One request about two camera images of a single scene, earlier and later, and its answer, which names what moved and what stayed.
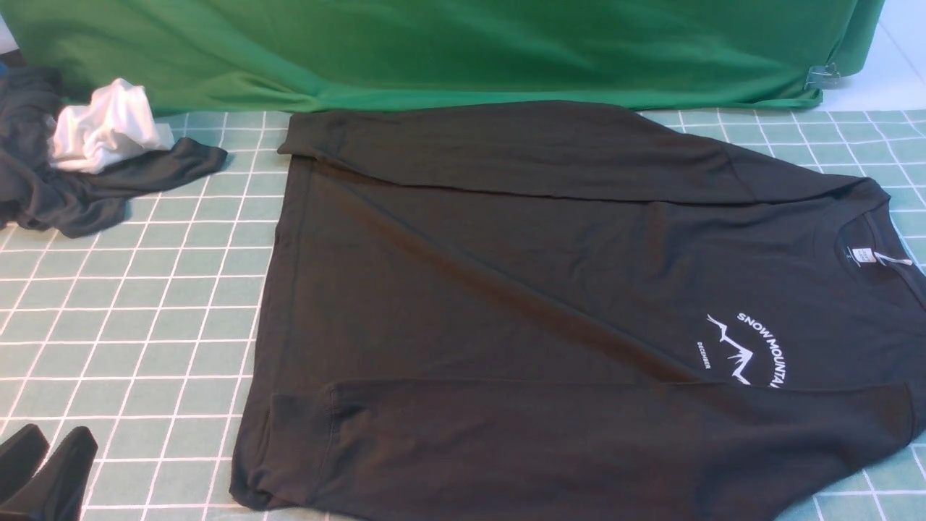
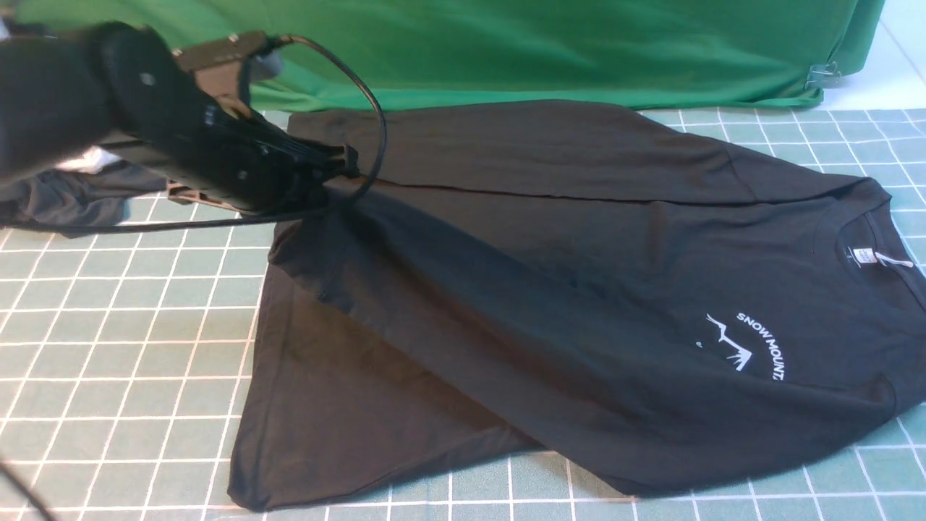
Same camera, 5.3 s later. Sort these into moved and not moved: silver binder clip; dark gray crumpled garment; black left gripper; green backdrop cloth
Moved: black left gripper
Not moved: dark gray crumpled garment; silver binder clip; green backdrop cloth
